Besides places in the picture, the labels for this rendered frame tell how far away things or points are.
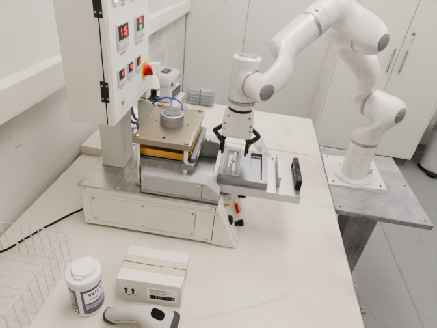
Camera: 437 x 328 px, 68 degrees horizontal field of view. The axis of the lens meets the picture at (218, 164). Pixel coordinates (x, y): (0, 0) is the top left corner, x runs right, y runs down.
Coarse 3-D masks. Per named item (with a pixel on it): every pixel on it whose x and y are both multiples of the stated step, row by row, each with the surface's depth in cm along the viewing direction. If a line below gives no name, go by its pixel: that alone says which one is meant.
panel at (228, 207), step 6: (222, 192) 111; (222, 198) 109; (234, 198) 124; (240, 198) 133; (222, 204) 108; (228, 204) 108; (234, 204) 122; (240, 204) 131; (222, 210) 106; (228, 210) 113; (234, 210) 120; (228, 216) 111; (234, 216) 119; (228, 222) 110; (234, 222) 117; (234, 228) 115; (234, 234) 113
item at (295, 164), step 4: (296, 160) 116; (292, 164) 118; (296, 164) 114; (296, 168) 111; (296, 172) 109; (300, 172) 109; (296, 176) 108; (300, 176) 107; (296, 180) 106; (300, 180) 105; (296, 184) 106; (300, 184) 106; (296, 188) 107; (300, 188) 107
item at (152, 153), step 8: (200, 128) 118; (144, 144) 104; (144, 152) 103; (152, 152) 103; (160, 152) 103; (168, 152) 102; (176, 152) 102; (160, 160) 104; (168, 160) 104; (176, 160) 104
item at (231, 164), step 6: (228, 150) 118; (234, 150) 118; (240, 150) 119; (228, 156) 114; (234, 156) 115; (240, 156) 115; (228, 162) 111; (234, 162) 111; (228, 168) 108; (234, 168) 108
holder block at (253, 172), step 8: (224, 152) 118; (248, 152) 120; (256, 152) 120; (264, 152) 121; (248, 160) 115; (256, 160) 119; (264, 160) 116; (240, 168) 110; (248, 168) 111; (256, 168) 114; (264, 168) 112; (224, 176) 105; (240, 176) 106; (248, 176) 107; (256, 176) 110; (264, 176) 108; (240, 184) 106; (248, 184) 105; (256, 184) 105; (264, 184) 105
